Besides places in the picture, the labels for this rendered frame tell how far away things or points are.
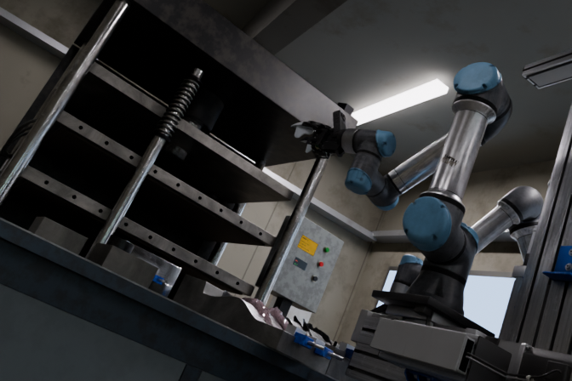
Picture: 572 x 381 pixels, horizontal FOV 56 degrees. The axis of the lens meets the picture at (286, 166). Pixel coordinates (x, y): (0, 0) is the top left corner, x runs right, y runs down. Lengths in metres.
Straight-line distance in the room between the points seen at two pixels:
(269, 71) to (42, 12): 3.20
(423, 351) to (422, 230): 0.31
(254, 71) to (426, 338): 1.65
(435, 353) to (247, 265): 4.37
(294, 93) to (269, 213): 3.03
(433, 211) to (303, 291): 1.53
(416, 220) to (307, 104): 1.40
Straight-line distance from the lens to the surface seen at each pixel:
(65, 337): 1.45
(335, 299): 5.87
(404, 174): 1.62
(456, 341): 1.09
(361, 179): 1.52
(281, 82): 2.57
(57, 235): 1.62
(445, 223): 1.31
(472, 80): 1.51
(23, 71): 5.22
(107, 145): 2.31
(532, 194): 1.95
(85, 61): 2.28
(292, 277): 2.73
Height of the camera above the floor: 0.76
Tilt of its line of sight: 19 degrees up
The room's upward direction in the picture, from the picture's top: 25 degrees clockwise
